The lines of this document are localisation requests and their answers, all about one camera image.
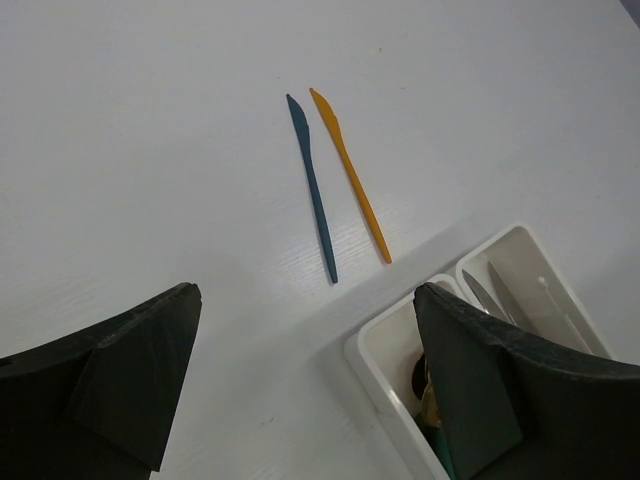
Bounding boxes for black silicone spoon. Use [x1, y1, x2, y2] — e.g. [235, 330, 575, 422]
[411, 354, 428, 401]

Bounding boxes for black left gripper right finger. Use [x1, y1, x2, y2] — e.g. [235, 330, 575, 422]
[413, 282, 639, 479]

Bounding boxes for gold spoon green handle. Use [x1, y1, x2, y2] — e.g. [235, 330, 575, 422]
[416, 369, 455, 479]

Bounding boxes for white right utensil tray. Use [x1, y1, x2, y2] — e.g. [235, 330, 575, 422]
[454, 223, 612, 359]

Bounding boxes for steel knife green handle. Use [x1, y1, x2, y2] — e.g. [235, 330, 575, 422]
[462, 270, 503, 318]

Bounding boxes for white utensil tray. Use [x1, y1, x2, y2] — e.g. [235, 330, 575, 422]
[344, 293, 449, 479]
[454, 223, 612, 359]

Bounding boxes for steel knife dark handle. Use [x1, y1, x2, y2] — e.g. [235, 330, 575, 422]
[488, 262, 539, 334]

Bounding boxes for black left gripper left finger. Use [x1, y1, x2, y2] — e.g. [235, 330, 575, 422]
[1, 283, 202, 479]

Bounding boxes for dark blue plastic knife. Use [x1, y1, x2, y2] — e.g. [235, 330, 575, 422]
[285, 94, 338, 284]

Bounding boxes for white left utensil tray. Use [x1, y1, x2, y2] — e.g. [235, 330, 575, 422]
[344, 293, 449, 479]

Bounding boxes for orange plastic knife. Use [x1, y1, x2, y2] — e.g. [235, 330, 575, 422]
[309, 88, 393, 264]

